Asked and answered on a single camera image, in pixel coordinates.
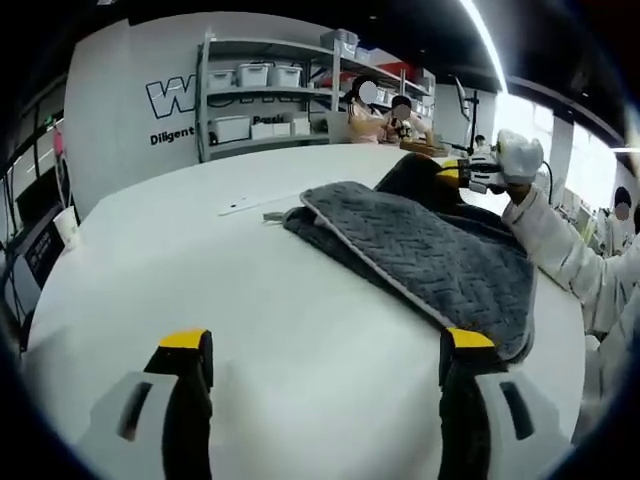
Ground white lidded storage bin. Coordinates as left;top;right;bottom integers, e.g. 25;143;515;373
207;69;236;92
235;62;274;89
272;63;304;87

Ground white paper cup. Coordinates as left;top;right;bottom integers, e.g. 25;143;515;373
52;207;82;252

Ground grey metal shelving rack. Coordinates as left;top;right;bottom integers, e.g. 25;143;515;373
197;29;351;164
319;29;437;136

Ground black-framed glass wall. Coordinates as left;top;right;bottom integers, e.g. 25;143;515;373
0;84;69;241

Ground large white storage bin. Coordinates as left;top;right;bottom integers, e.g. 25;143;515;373
212;115;251;144

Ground row of small white bins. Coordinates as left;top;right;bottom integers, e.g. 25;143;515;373
372;84;436;119

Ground white lettered partition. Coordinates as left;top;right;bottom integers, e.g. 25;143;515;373
64;17;211;211

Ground dark labelled cabinet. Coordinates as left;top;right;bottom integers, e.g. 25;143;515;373
22;227;67;277

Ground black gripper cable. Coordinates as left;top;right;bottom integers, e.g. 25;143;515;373
541;158;555;207

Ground person's right hand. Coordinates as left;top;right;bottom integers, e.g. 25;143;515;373
501;181;535;206

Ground grey towel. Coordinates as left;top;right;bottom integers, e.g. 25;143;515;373
263;152;539;364

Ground long ceiling light strip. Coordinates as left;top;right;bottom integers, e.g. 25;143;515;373
459;0;509;94

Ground black screen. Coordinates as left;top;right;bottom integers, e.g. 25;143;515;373
14;169;64;217

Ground grey crates atop shelving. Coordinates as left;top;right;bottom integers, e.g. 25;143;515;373
322;28;361;57

